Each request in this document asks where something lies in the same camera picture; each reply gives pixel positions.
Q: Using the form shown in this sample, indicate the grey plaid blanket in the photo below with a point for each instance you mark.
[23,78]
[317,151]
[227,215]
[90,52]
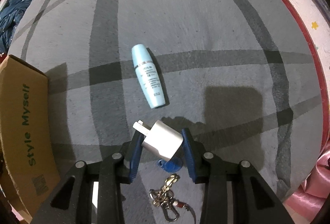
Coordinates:
[193,33]

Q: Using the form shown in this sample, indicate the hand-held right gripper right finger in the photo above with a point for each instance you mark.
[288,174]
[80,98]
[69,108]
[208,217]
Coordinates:
[188,154]

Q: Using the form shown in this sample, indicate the light blue cosmetic bottle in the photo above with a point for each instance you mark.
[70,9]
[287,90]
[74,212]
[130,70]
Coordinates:
[148,77]

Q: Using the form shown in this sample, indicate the blue jacket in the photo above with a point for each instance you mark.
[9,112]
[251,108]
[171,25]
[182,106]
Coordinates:
[13,17]

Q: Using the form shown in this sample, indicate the brown cardboard box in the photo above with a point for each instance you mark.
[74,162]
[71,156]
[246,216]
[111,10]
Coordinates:
[20,110]

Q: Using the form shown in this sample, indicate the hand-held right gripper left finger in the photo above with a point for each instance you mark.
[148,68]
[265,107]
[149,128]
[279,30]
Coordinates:
[135,154]

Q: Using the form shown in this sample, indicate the pink satin curtain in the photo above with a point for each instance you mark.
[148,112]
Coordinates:
[314,195]

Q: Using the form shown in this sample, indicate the small white cube charger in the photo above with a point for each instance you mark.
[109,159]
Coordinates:
[162,140]

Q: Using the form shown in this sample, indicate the blue key fob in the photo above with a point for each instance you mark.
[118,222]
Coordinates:
[171,165]

